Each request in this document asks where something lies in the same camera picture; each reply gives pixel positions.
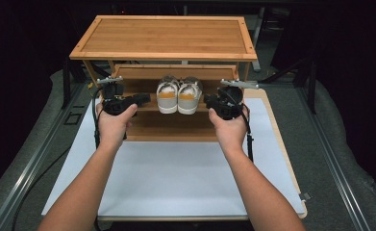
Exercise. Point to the metal rail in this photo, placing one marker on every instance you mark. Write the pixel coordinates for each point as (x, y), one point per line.
(31, 166)
(333, 166)

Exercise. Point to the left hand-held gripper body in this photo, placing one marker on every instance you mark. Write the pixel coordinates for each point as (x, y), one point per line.
(115, 102)

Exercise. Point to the small yellow tag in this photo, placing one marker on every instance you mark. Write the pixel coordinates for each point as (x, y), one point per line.
(90, 86)

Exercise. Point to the person's right hand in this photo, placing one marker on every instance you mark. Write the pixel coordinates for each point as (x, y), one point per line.
(232, 133)

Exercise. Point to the person's left hand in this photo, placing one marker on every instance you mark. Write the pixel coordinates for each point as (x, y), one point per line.
(113, 128)

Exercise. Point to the white table mat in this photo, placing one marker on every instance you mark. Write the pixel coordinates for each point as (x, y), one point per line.
(176, 179)

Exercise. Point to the three-tier wooden shoe rack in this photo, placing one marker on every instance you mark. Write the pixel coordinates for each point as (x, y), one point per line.
(169, 37)

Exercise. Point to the white grey sneaker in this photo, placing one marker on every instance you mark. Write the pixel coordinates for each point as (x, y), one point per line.
(188, 97)
(167, 96)

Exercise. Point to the white stand leg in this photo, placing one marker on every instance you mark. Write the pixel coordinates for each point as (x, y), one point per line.
(257, 41)

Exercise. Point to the small metal clip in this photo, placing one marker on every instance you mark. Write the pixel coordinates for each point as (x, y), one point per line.
(305, 196)

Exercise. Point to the black stand leg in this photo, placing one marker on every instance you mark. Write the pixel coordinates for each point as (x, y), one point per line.
(311, 86)
(66, 83)

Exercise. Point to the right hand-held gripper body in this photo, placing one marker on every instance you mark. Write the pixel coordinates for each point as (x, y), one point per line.
(229, 102)

